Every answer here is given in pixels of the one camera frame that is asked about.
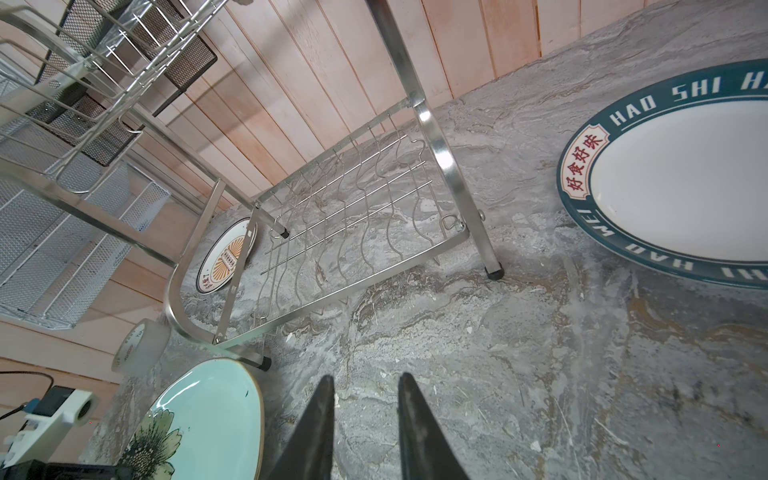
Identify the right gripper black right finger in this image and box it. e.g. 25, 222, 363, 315
398, 372, 469, 480

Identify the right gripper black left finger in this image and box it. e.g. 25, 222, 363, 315
268, 375, 335, 479

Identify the pale green flower plate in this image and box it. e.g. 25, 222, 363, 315
118, 359, 265, 480

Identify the small orange sunburst plate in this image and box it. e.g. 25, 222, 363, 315
195, 218, 250, 294

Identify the steel two-tier dish rack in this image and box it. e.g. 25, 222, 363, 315
1, 1, 504, 368

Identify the green rim white plate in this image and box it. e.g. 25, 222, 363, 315
556, 59, 767, 290

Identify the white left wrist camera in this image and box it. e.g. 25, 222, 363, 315
1, 385, 98, 468

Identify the white wire mesh shelf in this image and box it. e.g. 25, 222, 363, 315
1, 127, 170, 330

